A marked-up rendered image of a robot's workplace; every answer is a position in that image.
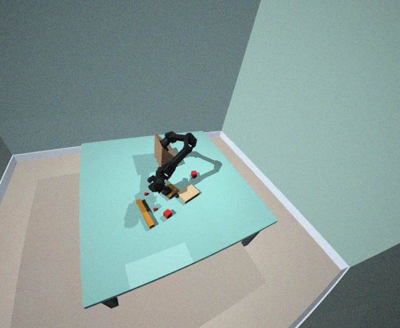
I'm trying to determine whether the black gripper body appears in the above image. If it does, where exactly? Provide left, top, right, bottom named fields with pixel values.
left=148, top=175, right=172, bottom=196

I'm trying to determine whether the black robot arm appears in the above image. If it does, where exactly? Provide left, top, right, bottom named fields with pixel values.
left=148, top=131, right=197, bottom=192

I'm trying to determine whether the orange long bar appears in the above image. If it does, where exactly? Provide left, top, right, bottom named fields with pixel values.
left=136, top=199, right=154, bottom=229

